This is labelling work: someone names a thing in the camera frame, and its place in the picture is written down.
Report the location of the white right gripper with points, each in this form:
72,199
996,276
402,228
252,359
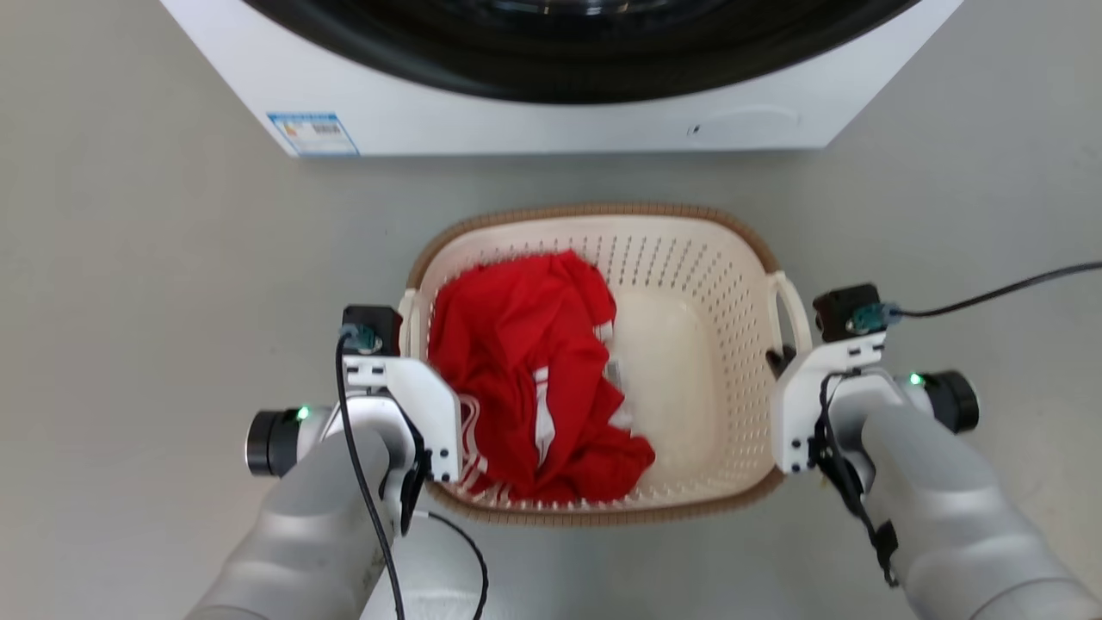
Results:
796,405

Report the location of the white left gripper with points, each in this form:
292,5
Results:
424,398

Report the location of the cream plastic laundry basket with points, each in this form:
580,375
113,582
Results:
680,258

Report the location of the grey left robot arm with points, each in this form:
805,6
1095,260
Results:
301,534

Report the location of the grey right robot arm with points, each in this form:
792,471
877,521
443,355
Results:
956,508

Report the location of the red garment with white stripes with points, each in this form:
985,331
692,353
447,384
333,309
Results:
516,344

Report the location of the blue energy label sticker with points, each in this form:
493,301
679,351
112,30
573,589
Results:
313,133

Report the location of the white washing machine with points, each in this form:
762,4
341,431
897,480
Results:
603,125

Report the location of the black round washing machine door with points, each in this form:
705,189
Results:
568,73

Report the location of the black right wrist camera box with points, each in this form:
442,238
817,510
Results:
839,310

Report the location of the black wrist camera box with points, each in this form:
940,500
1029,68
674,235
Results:
839,310
379,320

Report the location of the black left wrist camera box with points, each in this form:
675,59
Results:
379,320

